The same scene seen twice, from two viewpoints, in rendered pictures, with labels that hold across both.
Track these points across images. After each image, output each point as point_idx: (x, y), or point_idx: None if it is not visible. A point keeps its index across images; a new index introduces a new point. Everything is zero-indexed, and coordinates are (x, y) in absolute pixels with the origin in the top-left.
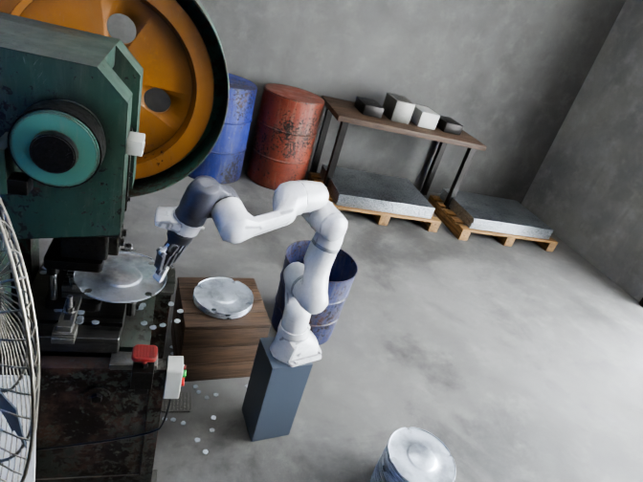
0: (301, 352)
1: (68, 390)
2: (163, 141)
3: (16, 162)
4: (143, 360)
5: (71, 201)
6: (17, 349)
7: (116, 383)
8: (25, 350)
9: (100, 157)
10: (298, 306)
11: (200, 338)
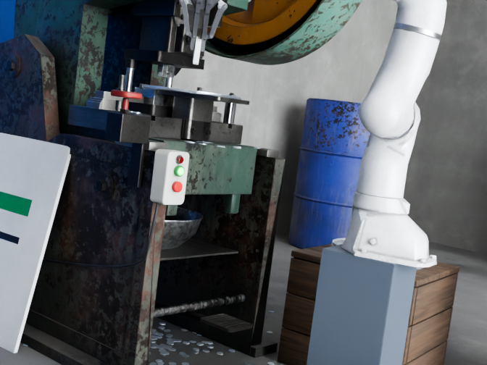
0: (378, 237)
1: (87, 175)
2: None
3: None
4: (116, 91)
5: None
6: (72, 123)
7: (119, 171)
8: (76, 124)
9: None
10: (379, 150)
11: (309, 278)
